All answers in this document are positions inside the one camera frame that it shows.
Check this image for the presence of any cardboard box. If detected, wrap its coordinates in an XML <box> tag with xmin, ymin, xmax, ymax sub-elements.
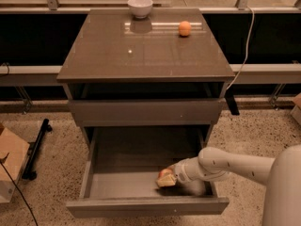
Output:
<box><xmin>0</xmin><ymin>123</ymin><xmax>29</xmax><ymax>203</ymax></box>

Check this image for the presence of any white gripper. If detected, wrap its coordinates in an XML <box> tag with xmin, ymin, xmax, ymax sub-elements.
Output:
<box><xmin>156</xmin><ymin>157</ymin><xmax>204</xmax><ymax>187</ymax></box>

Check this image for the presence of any open grey middle drawer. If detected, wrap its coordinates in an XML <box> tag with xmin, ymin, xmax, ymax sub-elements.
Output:
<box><xmin>67</xmin><ymin>126</ymin><xmax>229</xmax><ymax>218</ymax></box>

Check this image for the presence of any black metal bar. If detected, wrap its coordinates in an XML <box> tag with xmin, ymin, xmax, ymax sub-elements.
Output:
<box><xmin>22</xmin><ymin>119</ymin><xmax>52</xmax><ymax>180</ymax></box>

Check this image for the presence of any white power cable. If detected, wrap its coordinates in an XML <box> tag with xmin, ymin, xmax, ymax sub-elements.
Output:
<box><xmin>225</xmin><ymin>7</ymin><xmax>255</xmax><ymax>91</ymax></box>

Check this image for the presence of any grey drawer cabinet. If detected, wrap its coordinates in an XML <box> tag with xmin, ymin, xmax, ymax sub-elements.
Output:
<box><xmin>57</xmin><ymin>8</ymin><xmax>234</xmax><ymax>144</ymax></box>

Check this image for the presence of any black cabinet foot bracket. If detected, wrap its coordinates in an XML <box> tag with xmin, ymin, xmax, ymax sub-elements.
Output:
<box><xmin>225</xmin><ymin>88</ymin><xmax>240</xmax><ymax>116</ymax></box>

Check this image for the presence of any red apple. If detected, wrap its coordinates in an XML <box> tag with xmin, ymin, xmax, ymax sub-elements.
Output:
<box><xmin>158</xmin><ymin>169</ymin><xmax>173</xmax><ymax>178</ymax></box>

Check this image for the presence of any orange fruit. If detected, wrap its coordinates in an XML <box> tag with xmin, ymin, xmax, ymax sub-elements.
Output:
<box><xmin>178</xmin><ymin>21</ymin><xmax>191</xmax><ymax>37</ymax></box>

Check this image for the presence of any white ceramic bowl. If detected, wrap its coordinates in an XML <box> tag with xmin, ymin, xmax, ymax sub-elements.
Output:
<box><xmin>127</xmin><ymin>0</ymin><xmax>153</xmax><ymax>19</ymax></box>

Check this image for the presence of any black cable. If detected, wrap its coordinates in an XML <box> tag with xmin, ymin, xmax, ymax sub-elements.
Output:
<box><xmin>0</xmin><ymin>160</ymin><xmax>40</xmax><ymax>226</ymax></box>

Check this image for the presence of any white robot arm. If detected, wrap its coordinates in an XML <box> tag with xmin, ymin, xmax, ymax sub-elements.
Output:
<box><xmin>156</xmin><ymin>145</ymin><xmax>301</xmax><ymax>226</ymax></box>

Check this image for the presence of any closed grey top drawer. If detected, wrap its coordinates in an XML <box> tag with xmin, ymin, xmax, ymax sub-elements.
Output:
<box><xmin>68</xmin><ymin>100</ymin><xmax>222</xmax><ymax>127</ymax></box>

